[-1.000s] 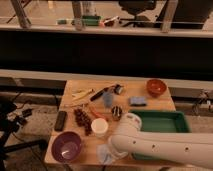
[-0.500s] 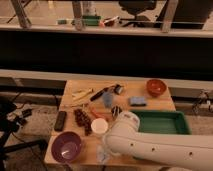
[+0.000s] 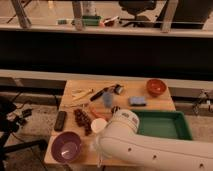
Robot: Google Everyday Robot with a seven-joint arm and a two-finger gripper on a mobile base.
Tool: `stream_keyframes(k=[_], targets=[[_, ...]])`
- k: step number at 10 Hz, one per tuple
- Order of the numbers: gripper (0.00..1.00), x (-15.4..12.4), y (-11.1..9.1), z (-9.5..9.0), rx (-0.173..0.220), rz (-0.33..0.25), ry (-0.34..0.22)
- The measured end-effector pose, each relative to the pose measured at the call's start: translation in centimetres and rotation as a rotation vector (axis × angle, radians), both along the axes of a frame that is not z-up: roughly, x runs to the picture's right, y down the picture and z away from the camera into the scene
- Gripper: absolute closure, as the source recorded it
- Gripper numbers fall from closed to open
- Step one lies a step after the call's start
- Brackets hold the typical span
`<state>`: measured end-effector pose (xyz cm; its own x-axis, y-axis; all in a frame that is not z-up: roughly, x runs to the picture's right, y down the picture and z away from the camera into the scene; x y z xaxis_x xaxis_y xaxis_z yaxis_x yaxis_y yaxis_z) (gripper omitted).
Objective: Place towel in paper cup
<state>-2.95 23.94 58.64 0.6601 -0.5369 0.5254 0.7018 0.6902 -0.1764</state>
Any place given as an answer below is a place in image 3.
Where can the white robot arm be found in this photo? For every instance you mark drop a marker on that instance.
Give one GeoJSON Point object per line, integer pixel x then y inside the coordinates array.
{"type": "Point", "coordinates": [119, 139]}

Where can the white paper cup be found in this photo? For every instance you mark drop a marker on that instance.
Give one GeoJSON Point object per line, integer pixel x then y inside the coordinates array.
{"type": "Point", "coordinates": [98, 125]}

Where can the small black metal clip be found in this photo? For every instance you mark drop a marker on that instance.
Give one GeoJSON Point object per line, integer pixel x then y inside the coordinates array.
{"type": "Point", "coordinates": [118, 89]}

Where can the beige wooden sticks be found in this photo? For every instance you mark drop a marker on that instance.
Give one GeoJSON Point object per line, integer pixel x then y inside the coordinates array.
{"type": "Point", "coordinates": [78, 94]}

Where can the blue sponge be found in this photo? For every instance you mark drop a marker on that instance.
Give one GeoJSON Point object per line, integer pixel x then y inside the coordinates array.
{"type": "Point", "coordinates": [137, 101]}

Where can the red bowl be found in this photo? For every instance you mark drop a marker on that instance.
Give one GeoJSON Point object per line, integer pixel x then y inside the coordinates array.
{"type": "Point", "coordinates": [156, 87]}

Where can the green plastic tray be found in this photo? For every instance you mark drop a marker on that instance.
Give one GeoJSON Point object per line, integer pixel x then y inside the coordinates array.
{"type": "Point", "coordinates": [163, 124]}

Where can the black remote control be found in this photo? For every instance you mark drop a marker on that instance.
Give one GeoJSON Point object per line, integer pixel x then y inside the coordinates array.
{"type": "Point", "coordinates": [60, 120]}

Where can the green box on shelf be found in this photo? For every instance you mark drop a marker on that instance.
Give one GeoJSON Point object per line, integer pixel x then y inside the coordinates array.
{"type": "Point", "coordinates": [91, 20]}

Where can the purple bowl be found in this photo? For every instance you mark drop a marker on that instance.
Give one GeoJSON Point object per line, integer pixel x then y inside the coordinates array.
{"type": "Point", "coordinates": [66, 147]}

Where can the black office chair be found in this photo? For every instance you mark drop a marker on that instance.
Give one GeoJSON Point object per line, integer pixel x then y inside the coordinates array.
{"type": "Point", "coordinates": [135, 8]}

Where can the black handled brush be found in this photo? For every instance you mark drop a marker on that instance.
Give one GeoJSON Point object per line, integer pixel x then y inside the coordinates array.
{"type": "Point", "coordinates": [107, 96]}

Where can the red handled tool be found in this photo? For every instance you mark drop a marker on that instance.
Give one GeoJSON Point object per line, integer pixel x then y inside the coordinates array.
{"type": "Point", "coordinates": [96, 114]}

